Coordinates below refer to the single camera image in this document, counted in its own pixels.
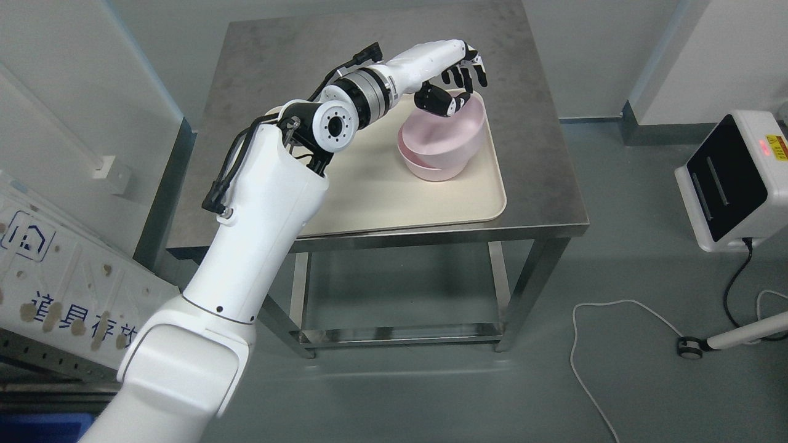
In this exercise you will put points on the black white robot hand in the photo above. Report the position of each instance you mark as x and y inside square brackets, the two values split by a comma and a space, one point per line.
[454, 60]

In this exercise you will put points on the pink bowl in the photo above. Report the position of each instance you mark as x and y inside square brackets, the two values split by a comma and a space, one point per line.
[444, 143]
[432, 174]

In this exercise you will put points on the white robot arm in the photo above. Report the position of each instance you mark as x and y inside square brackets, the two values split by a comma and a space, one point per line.
[189, 357]

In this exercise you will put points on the metal shelf rack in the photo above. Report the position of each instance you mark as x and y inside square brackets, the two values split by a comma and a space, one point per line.
[39, 379]

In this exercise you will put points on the beige plastic tray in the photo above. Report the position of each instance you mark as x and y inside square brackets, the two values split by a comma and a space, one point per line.
[372, 190]

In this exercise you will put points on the stainless steel table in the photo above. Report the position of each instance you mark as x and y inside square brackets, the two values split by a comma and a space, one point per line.
[268, 61]

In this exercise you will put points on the white black appliance box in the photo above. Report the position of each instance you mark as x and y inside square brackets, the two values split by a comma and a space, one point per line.
[734, 187]

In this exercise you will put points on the white stand leg with caster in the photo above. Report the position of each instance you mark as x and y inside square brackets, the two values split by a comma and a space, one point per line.
[694, 348]

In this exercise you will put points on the white sign board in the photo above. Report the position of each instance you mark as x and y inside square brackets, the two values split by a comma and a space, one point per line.
[65, 287]

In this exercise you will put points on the blue bin bottom left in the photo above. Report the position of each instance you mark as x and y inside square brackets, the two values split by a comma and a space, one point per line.
[68, 427]

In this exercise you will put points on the white wall socket box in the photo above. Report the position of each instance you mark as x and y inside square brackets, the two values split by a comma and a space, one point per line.
[113, 175]

